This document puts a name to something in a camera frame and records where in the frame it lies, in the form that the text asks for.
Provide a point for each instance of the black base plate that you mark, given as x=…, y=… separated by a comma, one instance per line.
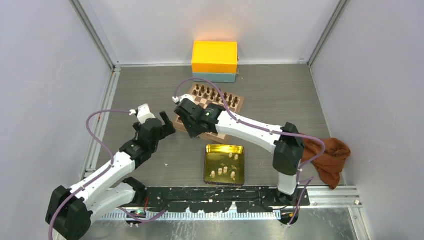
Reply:
x=247, y=199

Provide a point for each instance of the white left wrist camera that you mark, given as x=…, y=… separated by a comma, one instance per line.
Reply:
x=142, y=113

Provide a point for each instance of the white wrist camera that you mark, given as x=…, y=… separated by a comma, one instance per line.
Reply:
x=142, y=113
x=179, y=99

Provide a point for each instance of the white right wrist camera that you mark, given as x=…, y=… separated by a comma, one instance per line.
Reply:
x=179, y=99

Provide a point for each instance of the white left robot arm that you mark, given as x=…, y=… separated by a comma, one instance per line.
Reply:
x=71, y=211

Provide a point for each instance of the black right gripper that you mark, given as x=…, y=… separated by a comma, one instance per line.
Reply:
x=193, y=133

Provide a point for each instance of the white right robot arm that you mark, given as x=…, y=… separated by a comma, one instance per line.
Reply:
x=284, y=142

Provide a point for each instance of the wooden chess board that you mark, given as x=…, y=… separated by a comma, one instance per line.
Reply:
x=203, y=95

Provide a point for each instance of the yellow metal tray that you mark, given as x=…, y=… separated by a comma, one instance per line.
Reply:
x=224, y=165

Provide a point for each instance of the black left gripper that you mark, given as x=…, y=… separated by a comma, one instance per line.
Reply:
x=167, y=129

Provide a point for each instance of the teal plastic box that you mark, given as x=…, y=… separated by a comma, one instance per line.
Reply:
x=216, y=77

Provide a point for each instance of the yellow plastic box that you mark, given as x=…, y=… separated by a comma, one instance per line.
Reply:
x=219, y=57

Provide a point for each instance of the brown cloth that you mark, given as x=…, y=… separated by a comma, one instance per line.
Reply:
x=331, y=164

